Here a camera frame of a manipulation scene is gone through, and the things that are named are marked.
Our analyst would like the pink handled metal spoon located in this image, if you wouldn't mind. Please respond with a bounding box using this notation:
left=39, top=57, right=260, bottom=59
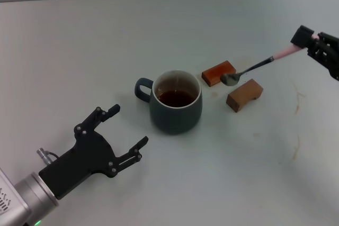
left=220, top=32, right=320, bottom=87

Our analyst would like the light brown arched wooden block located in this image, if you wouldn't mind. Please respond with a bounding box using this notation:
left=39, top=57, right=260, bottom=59
left=226, top=78, right=264, bottom=114

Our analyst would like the dark grey ceramic cup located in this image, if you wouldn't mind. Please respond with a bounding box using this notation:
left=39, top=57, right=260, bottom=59
left=134, top=69, right=203, bottom=135

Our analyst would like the left gripper cable with plug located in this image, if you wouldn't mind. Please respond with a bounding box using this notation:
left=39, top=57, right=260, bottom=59
left=36, top=147, right=60, bottom=162

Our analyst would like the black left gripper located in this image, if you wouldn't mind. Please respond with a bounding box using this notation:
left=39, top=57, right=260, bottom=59
left=39, top=103, right=149, bottom=200

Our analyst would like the reddish flat wooden block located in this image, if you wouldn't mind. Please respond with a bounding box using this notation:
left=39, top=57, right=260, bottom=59
left=201, top=60, right=237, bottom=87

